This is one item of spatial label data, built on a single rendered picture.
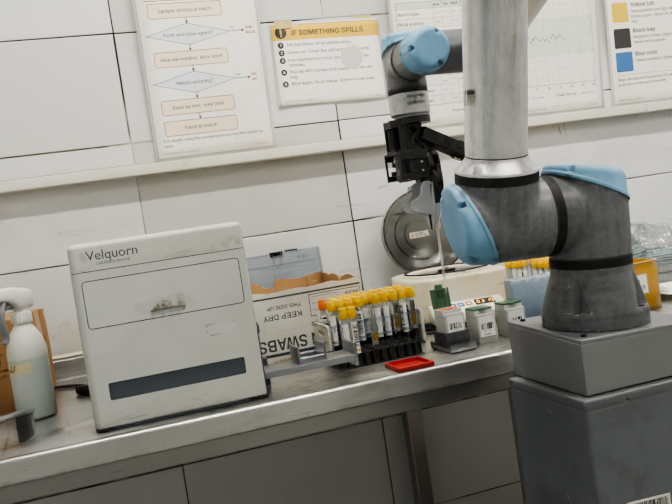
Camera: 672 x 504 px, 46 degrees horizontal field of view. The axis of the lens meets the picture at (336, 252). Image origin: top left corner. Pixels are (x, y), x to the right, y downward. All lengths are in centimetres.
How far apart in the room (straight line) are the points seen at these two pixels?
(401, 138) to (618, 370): 60
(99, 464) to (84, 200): 81
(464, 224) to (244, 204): 99
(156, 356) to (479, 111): 64
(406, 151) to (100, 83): 82
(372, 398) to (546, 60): 127
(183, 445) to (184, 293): 24
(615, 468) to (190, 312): 68
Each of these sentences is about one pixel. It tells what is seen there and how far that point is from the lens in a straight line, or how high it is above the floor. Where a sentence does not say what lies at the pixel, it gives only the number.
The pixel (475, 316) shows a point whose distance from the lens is 155.
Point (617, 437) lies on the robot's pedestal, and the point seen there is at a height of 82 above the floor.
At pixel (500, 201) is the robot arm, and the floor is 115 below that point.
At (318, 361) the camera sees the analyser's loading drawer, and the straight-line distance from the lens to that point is 139.
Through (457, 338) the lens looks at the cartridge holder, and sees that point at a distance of 152.
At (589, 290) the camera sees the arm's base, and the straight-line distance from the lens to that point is 116.
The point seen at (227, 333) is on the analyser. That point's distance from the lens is 134.
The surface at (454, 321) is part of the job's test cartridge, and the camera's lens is 152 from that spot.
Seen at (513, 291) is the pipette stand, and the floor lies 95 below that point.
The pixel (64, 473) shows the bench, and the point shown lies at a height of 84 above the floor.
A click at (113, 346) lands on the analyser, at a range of 132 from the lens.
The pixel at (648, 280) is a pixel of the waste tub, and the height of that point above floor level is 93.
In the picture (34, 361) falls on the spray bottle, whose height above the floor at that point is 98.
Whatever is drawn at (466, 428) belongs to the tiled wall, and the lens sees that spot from 224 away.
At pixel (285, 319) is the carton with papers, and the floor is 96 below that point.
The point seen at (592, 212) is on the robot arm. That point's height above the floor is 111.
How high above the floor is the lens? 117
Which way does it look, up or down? 3 degrees down
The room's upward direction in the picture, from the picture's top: 8 degrees counter-clockwise
